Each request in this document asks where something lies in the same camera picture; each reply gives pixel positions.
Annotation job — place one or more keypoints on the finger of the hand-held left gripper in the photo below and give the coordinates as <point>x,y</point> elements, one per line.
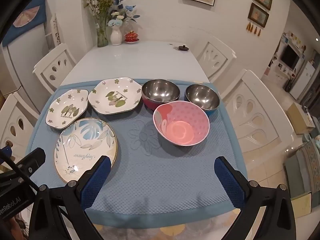
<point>31,161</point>

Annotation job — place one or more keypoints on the blue steel bowl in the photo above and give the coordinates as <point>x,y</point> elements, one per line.
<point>202,97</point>

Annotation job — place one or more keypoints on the brown cardboard box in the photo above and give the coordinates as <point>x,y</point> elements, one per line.
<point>298,117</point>

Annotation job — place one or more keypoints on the white carved dining chair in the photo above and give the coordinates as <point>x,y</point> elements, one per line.
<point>270,100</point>
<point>62,60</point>
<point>222,55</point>
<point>12,115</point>

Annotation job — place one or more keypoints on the white television wall unit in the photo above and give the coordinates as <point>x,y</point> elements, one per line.
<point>277,65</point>

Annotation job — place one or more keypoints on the large hexagonal lotus-print plate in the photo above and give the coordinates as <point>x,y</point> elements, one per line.
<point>126,92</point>

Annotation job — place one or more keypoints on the framed picture with tassels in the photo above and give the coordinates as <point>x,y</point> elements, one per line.
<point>258,15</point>

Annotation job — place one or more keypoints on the pink dotted bowl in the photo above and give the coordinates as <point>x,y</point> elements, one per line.
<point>180,126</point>

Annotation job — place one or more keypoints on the clear glass vase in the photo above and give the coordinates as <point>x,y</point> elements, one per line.
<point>102,38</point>

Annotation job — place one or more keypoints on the patterned green sofa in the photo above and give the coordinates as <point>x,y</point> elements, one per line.
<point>305,165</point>

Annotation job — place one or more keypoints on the small black lid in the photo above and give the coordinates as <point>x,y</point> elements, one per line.
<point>183,48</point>

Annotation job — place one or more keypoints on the white ceramic vase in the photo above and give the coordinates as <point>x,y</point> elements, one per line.
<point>116,37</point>

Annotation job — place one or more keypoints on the white refrigerator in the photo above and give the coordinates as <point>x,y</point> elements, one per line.
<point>22,62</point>

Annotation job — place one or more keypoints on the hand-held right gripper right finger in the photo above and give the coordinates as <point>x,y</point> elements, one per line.
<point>228,182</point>

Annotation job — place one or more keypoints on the red steel bowl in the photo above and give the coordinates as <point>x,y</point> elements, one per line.
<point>160,92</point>

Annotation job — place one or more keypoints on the red lidded teacup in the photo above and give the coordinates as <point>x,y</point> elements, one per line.
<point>131,37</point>

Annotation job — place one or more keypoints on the round blue-leaf gold-rim plate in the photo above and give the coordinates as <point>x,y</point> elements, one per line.
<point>82,142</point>

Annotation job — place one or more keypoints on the small hexagonal tree-print plate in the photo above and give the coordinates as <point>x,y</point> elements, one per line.
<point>57,105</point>

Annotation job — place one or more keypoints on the blue textured table mat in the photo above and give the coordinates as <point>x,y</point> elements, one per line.
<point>150,180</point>

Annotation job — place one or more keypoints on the black television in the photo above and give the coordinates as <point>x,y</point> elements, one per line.
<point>289,56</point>

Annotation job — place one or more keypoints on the tall white cabinet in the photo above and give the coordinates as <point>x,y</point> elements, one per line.
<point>303,80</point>

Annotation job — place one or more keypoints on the blue cloth cover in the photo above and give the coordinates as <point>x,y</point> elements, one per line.
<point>27,12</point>

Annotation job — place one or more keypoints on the white shelf rack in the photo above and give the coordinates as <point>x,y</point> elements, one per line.
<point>55,32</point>

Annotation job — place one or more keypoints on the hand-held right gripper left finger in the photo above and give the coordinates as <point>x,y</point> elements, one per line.
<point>96,182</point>

